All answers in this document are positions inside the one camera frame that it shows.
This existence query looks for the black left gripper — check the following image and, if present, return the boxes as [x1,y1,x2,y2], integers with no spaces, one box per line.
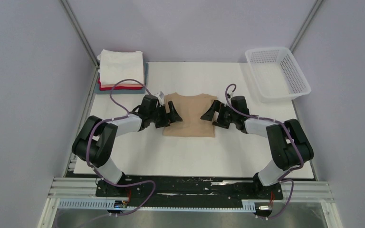
[149,101,182,129]

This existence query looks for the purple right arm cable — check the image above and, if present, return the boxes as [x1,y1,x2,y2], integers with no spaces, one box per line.
[224,84,305,220]

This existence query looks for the right corner metal post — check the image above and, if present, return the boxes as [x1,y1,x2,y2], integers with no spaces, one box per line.
[289,0,325,53]

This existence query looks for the white plastic laundry basket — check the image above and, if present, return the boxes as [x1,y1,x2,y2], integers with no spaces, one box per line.
[245,47,311,103]

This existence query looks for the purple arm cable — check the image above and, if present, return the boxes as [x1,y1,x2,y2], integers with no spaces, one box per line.
[224,84,305,220]
[85,78,157,218]

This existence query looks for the red folded t shirt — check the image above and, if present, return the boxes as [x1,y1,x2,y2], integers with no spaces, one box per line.
[97,79,143,91]

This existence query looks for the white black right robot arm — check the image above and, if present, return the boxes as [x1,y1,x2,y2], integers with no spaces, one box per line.
[201,96,314,199]

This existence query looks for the corner metal post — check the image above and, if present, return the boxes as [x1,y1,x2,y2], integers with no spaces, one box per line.
[289,0,325,53]
[59,0,100,67]

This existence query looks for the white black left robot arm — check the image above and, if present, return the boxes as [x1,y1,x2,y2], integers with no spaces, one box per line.
[71,93,183,197]

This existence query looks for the peach folded t shirt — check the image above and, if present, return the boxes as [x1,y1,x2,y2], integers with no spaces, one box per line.
[100,83,143,88]

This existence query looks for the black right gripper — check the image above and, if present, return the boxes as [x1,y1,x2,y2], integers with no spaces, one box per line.
[201,100,238,129]

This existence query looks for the left corner metal post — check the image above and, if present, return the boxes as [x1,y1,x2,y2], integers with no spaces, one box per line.
[59,0,100,67]

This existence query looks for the slotted white cable duct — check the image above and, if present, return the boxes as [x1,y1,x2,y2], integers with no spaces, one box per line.
[58,199,256,213]

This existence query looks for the aluminium frame rail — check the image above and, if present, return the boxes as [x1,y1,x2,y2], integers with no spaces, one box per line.
[37,178,343,228]

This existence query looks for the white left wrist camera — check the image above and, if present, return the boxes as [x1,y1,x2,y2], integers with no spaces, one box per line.
[154,91,165,106]

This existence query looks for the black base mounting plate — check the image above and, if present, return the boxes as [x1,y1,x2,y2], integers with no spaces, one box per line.
[96,175,284,209]

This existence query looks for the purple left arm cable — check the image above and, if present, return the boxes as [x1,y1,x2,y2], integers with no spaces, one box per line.
[85,78,157,218]

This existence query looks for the beige t shirt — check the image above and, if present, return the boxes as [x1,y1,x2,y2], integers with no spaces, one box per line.
[163,93,217,138]

